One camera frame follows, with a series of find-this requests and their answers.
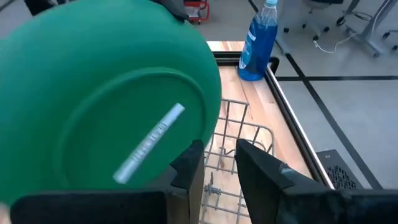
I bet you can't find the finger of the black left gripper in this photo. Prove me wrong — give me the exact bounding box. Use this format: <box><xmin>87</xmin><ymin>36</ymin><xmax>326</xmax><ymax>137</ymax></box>
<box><xmin>155</xmin><ymin>0</ymin><xmax>190</xmax><ymax>23</ymax></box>

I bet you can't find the dark green plate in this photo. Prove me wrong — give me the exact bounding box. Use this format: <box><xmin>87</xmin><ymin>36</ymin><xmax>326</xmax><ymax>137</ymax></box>
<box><xmin>0</xmin><ymin>0</ymin><xmax>223</xmax><ymax>207</ymax></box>

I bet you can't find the grey mesh office chair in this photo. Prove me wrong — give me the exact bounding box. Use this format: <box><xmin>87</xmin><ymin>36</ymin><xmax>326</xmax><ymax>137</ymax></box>
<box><xmin>276</xmin><ymin>0</ymin><xmax>346</xmax><ymax>43</ymax></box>

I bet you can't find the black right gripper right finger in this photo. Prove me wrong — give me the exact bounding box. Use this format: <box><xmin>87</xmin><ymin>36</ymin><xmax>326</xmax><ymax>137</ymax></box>
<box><xmin>234</xmin><ymin>138</ymin><xmax>398</xmax><ymax>224</ymax></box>

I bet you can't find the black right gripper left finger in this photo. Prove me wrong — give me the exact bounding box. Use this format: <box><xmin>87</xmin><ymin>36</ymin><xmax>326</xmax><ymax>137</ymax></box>
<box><xmin>9</xmin><ymin>139</ymin><xmax>206</xmax><ymax>224</ymax></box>

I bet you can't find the blue dish soap bottle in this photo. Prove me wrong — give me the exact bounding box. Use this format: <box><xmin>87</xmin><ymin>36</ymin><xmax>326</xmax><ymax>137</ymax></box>
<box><xmin>237</xmin><ymin>0</ymin><xmax>280</xmax><ymax>82</ymax></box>

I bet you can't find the wooden top grey-legged desk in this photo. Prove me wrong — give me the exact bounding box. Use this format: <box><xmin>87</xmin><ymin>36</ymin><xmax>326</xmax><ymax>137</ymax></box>
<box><xmin>344</xmin><ymin>0</ymin><xmax>398</xmax><ymax>58</ymax></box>

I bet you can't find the grey wire dish rack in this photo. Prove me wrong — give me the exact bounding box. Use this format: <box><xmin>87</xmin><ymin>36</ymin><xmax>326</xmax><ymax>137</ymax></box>
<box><xmin>198</xmin><ymin>98</ymin><xmax>276</xmax><ymax>224</ymax></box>

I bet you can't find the white barcode sticker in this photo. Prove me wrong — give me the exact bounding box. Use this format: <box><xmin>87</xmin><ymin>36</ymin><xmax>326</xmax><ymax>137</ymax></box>
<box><xmin>112</xmin><ymin>102</ymin><xmax>186</xmax><ymax>185</ymax></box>

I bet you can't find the white power cable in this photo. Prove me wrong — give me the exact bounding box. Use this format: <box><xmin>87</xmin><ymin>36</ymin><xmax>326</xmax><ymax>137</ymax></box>
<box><xmin>312</xmin><ymin>29</ymin><xmax>360</xmax><ymax>54</ymax></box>

